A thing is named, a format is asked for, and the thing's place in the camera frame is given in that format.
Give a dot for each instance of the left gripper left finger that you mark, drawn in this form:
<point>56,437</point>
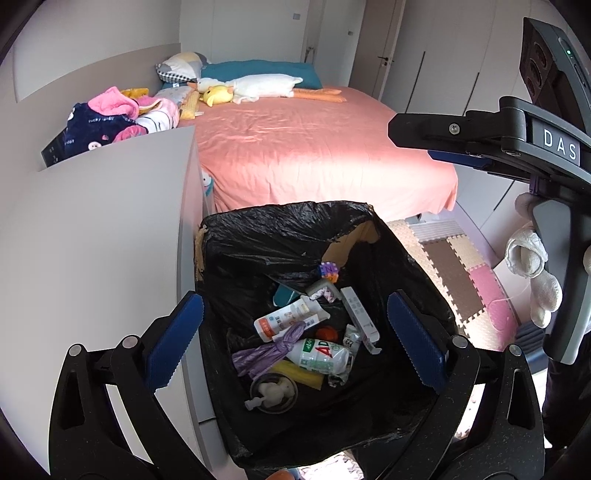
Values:
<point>85,439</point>

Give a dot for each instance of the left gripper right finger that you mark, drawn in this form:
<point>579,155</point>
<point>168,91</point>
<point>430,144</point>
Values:
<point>486,420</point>

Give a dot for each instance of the white long carton box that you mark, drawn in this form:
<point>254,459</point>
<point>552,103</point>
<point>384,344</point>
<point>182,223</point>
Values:
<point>361,319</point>

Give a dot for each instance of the purple plastic bag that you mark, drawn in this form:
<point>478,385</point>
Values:
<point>254,362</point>

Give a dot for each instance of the white green AD bottle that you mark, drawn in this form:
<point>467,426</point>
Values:
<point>314,355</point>

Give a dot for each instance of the yellow blue snack wrapper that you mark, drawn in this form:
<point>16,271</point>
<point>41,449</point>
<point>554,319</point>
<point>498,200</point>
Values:
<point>311,379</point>

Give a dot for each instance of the orange white medicine box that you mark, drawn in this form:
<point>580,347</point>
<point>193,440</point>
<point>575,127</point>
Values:
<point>275,324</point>

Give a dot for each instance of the teal dinosaur snack bag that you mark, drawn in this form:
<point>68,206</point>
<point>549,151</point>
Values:
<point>285,295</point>

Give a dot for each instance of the pink orange puzzle cube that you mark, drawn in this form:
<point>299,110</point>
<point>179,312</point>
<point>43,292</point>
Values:
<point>329,271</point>

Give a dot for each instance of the white foam packing piece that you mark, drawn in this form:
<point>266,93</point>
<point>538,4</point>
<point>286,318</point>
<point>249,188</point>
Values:
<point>271,395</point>

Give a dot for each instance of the green white snack wrapper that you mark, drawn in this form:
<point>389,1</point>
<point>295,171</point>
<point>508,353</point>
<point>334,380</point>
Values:
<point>344,358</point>

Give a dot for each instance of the red plastic lid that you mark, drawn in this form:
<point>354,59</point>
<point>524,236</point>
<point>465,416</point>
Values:
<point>327,333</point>

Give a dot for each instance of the grey foam corner guard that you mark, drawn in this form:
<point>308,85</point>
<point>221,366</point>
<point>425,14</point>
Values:
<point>323,289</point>

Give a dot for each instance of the right white gloved hand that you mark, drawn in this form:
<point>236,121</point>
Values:
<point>526,257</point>

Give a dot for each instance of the left bare hand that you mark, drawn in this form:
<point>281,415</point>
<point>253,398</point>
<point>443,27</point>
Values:
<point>282,474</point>

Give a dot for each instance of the foam puzzle floor mat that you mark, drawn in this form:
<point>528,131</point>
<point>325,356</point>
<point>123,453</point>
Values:
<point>482,309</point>

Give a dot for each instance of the white door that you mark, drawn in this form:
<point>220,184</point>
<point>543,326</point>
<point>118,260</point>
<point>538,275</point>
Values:
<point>331,37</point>

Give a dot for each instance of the pink bed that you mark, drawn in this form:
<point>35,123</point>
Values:
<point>286,150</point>

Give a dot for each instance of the white bunny plush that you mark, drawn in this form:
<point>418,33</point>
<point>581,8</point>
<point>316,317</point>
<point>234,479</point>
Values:
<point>208,182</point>

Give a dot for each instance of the white goose plush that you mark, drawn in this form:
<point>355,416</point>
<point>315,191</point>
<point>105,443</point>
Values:
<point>252,88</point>

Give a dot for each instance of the navy blue blanket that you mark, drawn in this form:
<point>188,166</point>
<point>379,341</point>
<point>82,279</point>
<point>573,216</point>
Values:
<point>86,129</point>

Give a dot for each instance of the teal pillow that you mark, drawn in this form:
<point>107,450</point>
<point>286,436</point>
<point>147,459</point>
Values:
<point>231,70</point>

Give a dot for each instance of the yellow duck plush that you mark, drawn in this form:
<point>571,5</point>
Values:
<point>217,95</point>

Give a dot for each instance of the white striped clothing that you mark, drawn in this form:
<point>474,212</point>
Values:
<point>161,112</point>

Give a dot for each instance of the pink fleece garment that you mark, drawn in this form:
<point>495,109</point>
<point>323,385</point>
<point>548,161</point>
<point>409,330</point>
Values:
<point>115,102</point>

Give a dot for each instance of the yellow long plush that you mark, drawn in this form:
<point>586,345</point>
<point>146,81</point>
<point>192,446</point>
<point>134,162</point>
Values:
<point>189,108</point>

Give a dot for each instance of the patterned grey yellow pillow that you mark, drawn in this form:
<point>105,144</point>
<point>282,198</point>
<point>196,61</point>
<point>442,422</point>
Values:
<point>181,68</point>

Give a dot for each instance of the black wall socket panel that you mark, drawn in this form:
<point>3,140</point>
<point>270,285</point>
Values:
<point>53,153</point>

